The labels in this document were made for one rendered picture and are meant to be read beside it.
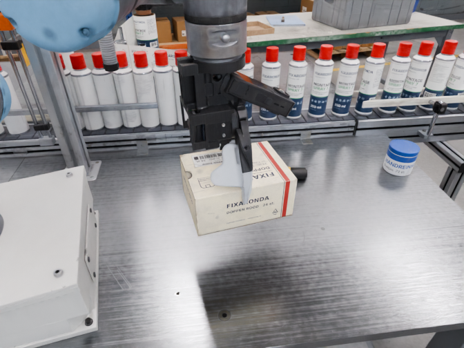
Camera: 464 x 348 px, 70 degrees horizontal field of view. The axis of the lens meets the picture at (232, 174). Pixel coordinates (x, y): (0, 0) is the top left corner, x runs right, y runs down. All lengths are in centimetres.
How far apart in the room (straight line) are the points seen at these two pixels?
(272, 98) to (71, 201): 39
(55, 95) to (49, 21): 54
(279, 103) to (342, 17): 207
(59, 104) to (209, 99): 46
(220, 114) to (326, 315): 36
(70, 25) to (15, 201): 46
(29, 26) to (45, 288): 34
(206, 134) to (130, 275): 32
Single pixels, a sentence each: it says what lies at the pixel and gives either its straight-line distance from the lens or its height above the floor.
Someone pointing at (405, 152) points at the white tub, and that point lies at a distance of 91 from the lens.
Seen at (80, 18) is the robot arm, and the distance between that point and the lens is 29.
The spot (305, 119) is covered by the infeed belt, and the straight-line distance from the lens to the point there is 103.
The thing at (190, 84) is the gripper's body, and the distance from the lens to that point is 46.
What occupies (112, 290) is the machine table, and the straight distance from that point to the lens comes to 64.
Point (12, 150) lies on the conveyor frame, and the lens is 108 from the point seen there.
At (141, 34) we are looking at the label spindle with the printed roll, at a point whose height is 100.
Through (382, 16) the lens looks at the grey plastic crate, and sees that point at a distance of 273.
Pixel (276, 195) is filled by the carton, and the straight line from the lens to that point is 52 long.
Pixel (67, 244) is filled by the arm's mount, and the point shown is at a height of 95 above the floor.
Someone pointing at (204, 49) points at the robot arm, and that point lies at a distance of 42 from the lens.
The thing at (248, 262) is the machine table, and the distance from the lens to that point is 65.
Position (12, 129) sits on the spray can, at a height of 90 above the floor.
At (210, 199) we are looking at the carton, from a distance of 48.
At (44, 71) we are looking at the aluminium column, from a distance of 83.
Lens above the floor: 133
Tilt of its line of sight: 36 degrees down
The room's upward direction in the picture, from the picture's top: straight up
